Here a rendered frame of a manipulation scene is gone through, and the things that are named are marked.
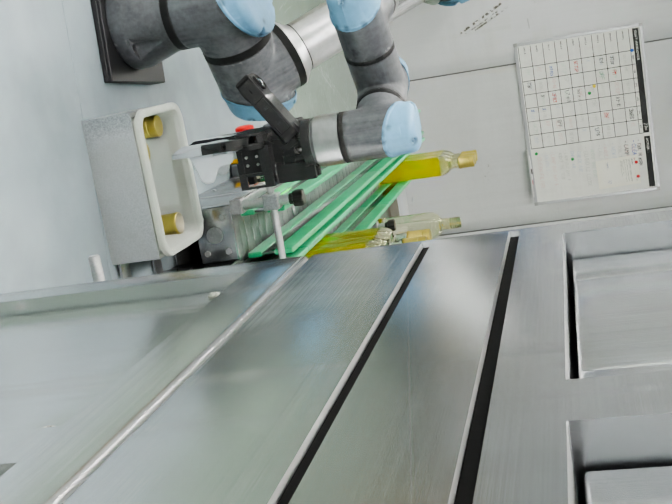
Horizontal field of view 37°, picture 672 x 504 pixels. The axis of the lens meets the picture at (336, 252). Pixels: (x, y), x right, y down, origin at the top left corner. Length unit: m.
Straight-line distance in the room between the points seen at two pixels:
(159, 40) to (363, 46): 0.36
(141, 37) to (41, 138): 0.29
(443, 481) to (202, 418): 0.14
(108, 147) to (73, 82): 0.11
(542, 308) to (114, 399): 0.22
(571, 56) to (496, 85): 0.57
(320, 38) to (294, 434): 1.32
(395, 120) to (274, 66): 0.31
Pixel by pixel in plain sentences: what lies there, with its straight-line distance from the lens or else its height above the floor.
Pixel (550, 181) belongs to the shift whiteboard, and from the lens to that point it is 7.63.
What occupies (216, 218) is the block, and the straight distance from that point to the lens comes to 1.68.
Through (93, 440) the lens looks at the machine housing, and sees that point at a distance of 0.46.
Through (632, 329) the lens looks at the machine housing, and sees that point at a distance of 0.54.
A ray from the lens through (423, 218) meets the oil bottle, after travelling 2.58.
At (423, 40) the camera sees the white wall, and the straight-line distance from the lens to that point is 7.61.
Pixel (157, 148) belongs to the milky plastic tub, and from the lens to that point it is 1.66.
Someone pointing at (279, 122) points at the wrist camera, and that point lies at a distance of 1.47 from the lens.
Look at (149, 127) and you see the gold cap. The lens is 1.62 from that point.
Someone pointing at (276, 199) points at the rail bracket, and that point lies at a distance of 1.64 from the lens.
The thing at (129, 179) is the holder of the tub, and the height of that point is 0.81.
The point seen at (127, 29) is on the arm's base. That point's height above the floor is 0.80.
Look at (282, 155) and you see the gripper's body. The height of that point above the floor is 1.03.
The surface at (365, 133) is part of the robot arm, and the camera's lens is 1.43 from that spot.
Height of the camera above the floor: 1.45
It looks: 14 degrees down
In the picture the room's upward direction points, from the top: 83 degrees clockwise
